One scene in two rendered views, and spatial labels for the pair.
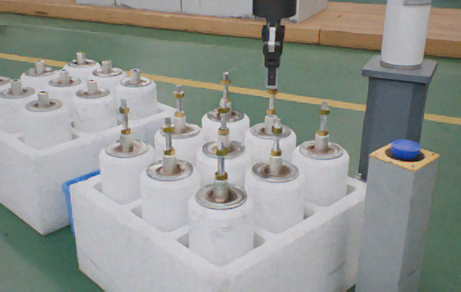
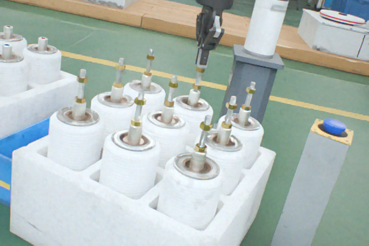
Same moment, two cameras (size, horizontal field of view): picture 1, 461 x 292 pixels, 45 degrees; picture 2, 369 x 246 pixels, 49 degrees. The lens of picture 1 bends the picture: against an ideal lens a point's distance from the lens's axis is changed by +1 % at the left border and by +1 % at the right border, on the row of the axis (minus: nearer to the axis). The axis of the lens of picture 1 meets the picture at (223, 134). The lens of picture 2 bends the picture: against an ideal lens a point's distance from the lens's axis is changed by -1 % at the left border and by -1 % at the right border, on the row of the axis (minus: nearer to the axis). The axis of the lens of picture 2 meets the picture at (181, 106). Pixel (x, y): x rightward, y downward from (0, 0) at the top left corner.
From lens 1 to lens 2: 35 cm
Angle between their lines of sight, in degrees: 23
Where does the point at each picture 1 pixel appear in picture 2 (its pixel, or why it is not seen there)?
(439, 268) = not seen: hidden behind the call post
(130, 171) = (87, 139)
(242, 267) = (221, 230)
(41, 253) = not seen: outside the picture
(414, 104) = (268, 84)
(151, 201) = (121, 170)
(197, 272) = (186, 238)
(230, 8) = not seen: outside the picture
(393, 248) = (317, 203)
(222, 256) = (199, 220)
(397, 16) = (264, 16)
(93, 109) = (10, 73)
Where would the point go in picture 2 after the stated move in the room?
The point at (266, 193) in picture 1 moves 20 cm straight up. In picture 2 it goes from (222, 161) to (251, 51)
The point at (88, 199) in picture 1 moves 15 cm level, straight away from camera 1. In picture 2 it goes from (40, 166) to (15, 127)
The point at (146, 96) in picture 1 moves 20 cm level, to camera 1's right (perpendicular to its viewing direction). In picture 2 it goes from (55, 63) to (131, 68)
